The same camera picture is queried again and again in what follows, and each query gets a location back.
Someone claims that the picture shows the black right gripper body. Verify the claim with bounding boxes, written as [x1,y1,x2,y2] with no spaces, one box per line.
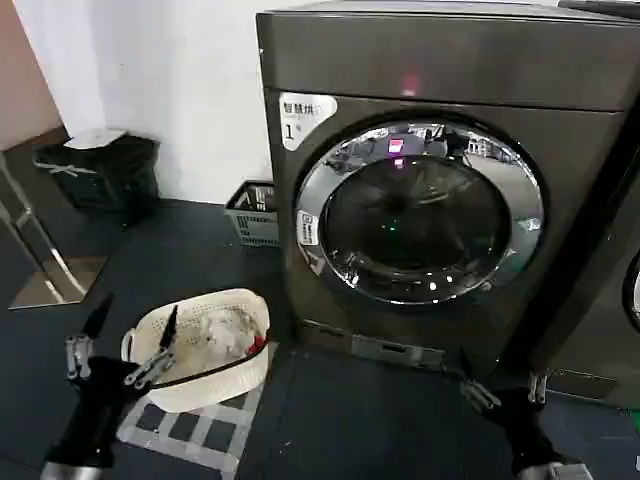
[491,393,567,472]

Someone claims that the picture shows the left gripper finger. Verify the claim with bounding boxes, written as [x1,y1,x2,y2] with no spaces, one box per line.
[64,292,116,381]
[124,304,180,389]

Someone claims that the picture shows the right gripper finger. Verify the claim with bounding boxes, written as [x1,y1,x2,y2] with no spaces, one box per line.
[460,377,502,412]
[527,368,552,404]

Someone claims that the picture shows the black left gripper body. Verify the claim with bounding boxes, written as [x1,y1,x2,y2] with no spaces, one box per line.
[45,355,147,470]

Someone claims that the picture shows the white perforated laundry basket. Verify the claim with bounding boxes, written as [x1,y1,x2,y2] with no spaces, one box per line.
[121,288,274,414]

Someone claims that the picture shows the white clothes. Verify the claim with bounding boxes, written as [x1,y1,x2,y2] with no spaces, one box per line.
[198,310,257,359]

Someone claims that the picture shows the grey dryer with pale door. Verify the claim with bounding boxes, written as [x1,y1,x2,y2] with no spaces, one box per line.
[529,0,640,402]

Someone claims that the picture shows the grey checkered floor mat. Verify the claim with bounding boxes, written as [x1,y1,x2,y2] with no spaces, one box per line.
[115,383,264,474]

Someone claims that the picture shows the grey slotted plastic crate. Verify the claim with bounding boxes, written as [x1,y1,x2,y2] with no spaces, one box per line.
[224,180,281,250]

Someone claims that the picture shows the black lined trash bin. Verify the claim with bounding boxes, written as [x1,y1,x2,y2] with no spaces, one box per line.
[33,128,162,222]

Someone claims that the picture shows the round glass dryer door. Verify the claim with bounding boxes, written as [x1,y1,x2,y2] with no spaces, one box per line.
[293,110,545,305]

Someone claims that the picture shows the small white door sticker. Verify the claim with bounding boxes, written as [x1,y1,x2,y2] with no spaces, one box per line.
[296,209,322,248]

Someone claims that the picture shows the white label sticker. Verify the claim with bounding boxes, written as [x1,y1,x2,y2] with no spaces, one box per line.
[278,92,340,151]

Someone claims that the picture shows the grey front-loading dryer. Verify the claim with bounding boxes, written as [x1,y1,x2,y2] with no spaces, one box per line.
[254,0,640,387]

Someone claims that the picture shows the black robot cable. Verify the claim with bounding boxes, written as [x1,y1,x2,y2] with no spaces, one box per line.
[147,342,274,392]

